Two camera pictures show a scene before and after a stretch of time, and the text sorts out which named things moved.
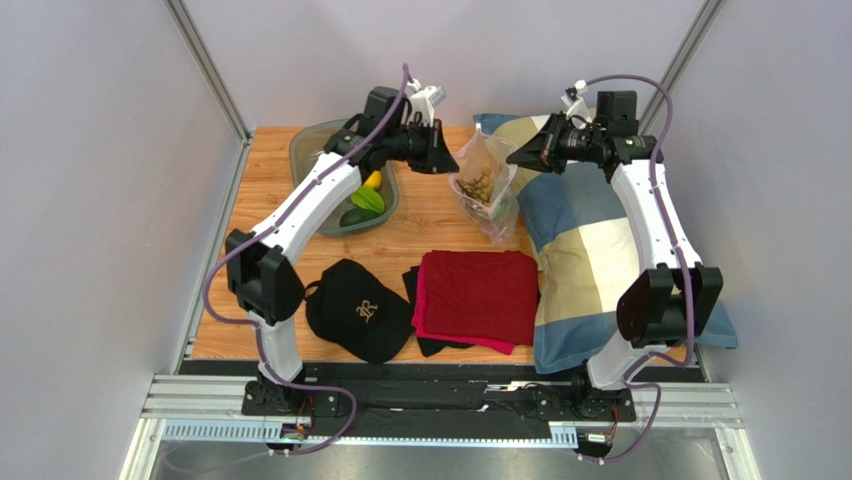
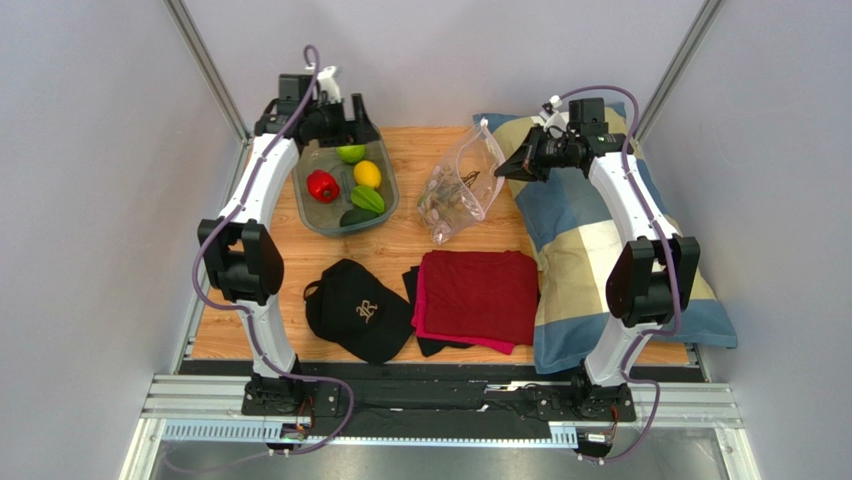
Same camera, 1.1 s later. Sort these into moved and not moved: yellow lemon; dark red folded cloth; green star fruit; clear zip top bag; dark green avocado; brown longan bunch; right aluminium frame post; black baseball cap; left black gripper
Moved: brown longan bunch; left black gripper; clear zip top bag
Not moved: yellow lemon; green star fruit; black baseball cap; dark green avocado; right aluminium frame post; dark red folded cloth
